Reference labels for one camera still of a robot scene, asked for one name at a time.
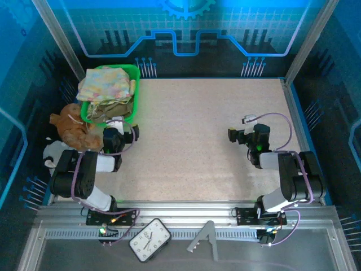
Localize olive khaki skirt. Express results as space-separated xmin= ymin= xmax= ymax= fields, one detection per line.
xmin=101 ymin=97 xmax=135 ymax=122

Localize pastel floral skirt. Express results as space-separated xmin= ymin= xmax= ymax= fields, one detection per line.
xmin=76 ymin=66 xmax=133 ymax=103

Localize brown teddy bear plush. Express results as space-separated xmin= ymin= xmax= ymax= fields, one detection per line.
xmin=49 ymin=103 xmax=104 ymax=152

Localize green plastic basket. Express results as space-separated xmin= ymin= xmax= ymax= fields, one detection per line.
xmin=80 ymin=64 xmax=141 ymax=125

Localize grey white husky plush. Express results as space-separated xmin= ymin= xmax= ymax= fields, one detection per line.
xmin=42 ymin=137 xmax=77 ymax=176

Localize small black controller board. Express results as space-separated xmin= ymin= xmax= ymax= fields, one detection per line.
xmin=256 ymin=228 xmax=279 ymax=246
xmin=98 ymin=225 xmax=119 ymax=246

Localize black white alarm clock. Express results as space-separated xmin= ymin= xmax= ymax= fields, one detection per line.
xmin=129 ymin=217 xmax=172 ymax=263

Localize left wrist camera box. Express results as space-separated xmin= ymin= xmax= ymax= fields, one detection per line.
xmin=105 ymin=117 xmax=125 ymax=133

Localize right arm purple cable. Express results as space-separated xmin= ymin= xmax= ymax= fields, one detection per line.
xmin=253 ymin=112 xmax=314 ymax=247

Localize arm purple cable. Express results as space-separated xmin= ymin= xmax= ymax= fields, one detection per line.
xmin=253 ymin=112 xmax=314 ymax=247
xmin=70 ymin=118 xmax=141 ymax=246

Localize aluminium side rail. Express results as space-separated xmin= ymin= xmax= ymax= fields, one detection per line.
xmin=279 ymin=78 xmax=325 ymax=206

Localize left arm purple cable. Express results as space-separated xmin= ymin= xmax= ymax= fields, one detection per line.
xmin=70 ymin=118 xmax=141 ymax=246

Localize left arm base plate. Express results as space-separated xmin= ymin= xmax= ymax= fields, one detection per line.
xmin=85 ymin=207 xmax=137 ymax=226

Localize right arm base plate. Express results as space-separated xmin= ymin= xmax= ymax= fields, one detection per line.
xmin=233 ymin=207 xmax=288 ymax=226

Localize aluminium front frame rail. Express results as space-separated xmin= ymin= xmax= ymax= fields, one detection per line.
xmin=36 ymin=199 xmax=339 ymax=226

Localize grey metal bracket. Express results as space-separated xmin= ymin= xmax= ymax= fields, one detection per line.
xmin=186 ymin=220 xmax=219 ymax=262

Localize slotted grey cable duct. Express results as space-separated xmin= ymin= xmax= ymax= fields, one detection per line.
xmin=45 ymin=229 xmax=263 ymax=241

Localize aluminium frame post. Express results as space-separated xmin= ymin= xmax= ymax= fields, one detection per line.
xmin=284 ymin=0 xmax=341 ymax=85
xmin=31 ymin=0 xmax=87 ymax=84

